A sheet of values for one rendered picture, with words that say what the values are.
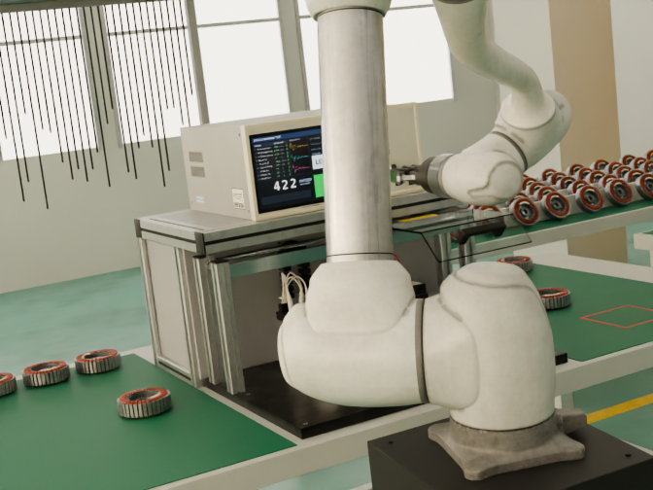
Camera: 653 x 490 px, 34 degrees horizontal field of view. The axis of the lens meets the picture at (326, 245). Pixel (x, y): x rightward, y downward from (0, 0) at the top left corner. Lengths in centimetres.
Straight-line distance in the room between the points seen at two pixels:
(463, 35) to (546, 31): 442
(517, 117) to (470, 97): 826
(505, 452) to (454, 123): 873
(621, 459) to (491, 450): 18
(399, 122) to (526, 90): 52
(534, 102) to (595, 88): 431
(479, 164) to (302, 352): 62
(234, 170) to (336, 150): 80
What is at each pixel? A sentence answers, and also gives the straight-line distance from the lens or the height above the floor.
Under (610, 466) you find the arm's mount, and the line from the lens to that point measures 159.
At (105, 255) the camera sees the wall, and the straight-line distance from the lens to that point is 878.
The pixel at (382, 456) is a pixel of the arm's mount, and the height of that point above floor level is 84.
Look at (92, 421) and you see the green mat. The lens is 234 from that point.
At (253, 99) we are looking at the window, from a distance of 919.
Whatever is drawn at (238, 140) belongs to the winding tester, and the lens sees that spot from 233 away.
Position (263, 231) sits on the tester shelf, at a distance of 229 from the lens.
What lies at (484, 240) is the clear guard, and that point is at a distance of 229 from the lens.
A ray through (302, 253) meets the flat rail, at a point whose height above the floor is 103.
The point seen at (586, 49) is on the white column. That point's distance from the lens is 633.
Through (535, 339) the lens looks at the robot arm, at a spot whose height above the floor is 102.
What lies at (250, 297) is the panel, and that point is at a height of 93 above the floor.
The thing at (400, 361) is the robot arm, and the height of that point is 101.
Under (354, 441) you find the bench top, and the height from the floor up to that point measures 73.
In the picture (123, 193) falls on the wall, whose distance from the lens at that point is 879.
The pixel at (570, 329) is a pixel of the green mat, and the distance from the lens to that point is 262.
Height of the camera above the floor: 142
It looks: 9 degrees down
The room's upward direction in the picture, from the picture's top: 7 degrees counter-clockwise
